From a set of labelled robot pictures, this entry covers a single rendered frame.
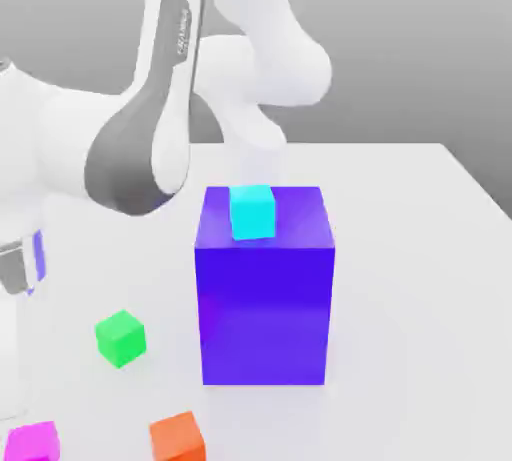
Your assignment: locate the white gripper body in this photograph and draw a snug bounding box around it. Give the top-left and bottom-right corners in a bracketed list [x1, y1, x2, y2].
[0, 293, 33, 421]

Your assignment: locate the small magenta cube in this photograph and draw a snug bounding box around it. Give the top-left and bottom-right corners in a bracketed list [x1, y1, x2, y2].
[3, 420, 61, 461]

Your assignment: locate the small green cube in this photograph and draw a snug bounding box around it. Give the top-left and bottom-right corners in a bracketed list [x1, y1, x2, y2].
[94, 309, 148, 370]

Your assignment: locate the small orange cube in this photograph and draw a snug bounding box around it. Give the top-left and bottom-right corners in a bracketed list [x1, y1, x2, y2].
[149, 411, 207, 461]

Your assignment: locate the small cyan cube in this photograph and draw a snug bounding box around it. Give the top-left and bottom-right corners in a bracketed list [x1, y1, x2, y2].
[228, 184, 277, 242]

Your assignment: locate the large blue box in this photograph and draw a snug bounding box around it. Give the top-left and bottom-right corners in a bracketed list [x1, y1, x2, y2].
[194, 185, 336, 387]

